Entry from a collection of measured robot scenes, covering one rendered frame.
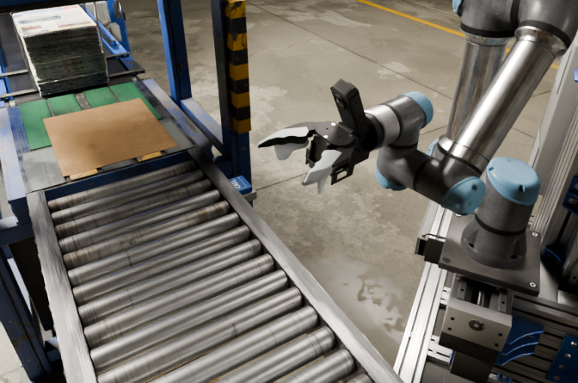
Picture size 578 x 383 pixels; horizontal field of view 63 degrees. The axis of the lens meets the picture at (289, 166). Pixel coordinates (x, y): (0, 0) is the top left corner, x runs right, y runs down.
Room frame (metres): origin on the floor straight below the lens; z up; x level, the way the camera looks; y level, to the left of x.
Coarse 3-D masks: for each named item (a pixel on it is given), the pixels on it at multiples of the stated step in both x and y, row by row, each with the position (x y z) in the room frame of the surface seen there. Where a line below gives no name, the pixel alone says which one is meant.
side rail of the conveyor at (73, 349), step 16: (32, 208) 1.06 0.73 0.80; (48, 208) 1.06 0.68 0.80; (32, 224) 1.00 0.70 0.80; (48, 224) 1.00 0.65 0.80; (48, 240) 0.93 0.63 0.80; (48, 256) 0.87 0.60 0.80; (48, 272) 0.82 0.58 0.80; (64, 272) 0.82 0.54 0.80; (48, 288) 0.76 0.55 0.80; (64, 288) 0.76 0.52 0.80; (64, 304) 0.72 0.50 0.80; (64, 320) 0.67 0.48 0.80; (80, 320) 0.68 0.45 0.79; (64, 336) 0.63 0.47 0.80; (80, 336) 0.63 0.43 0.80; (64, 352) 0.60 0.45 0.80; (80, 352) 0.60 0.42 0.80; (64, 368) 0.56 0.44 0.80; (80, 368) 0.56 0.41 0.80
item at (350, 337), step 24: (216, 168) 1.27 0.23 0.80; (240, 216) 1.03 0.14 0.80; (264, 240) 0.93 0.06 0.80; (288, 264) 0.84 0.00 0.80; (288, 288) 0.80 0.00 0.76; (312, 288) 0.76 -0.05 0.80; (336, 312) 0.70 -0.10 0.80; (336, 336) 0.64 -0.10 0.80; (360, 336) 0.63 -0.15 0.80; (360, 360) 0.58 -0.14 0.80; (384, 360) 0.58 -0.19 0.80
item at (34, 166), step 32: (64, 96) 1.82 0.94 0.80; (96, 96) 1.82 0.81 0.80; (128, 96) 1.82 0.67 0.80; (160, 96) 1.84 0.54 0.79; (0, 128) 1.56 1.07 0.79; (32, 128) 1.54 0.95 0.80; (192, 128) 1.56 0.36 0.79; (32, 160) 1.32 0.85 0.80; (128, 160) 1.32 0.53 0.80; (160, 160) 1.34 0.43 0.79; (32, 192) 1.15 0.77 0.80; (64, 192) 1.19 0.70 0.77
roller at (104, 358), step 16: (240, 288) 0.76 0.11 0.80; (256, 288) 0.77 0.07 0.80; (272, 288) 0.78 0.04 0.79; (208, 304) 0.72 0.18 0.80; (224, 304) 0.72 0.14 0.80; (240, 304) 0.73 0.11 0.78; (176, 320) 0.67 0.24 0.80; (192, 320) 0.68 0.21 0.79; (208, 320) 0.69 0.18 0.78; (128, 336) 0.64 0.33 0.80; (144, 336) 0.64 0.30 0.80; (160, 336) 0.64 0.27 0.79; (176, 336) 0.65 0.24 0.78; (96, 352) 0.60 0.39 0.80; (112, 352) 0.60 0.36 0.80; (128, 352) 0.61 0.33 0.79; (144, 352) 0.62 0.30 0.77; (96, 368) 0.57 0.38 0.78
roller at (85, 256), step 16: (208, 208) 1.06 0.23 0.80; (224, 208) 1.07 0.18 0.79; (160, 224) 1.00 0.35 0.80; (176, 224) 1.00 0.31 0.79; (192, 224) 1.02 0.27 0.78; (112, 240) 0.93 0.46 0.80; (128, 240) 0.94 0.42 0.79; (144, 240) 0.95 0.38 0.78; (64, 256) 0.87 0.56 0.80; (80, 256) 0.87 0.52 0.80; (96, 256) 0.89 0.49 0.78
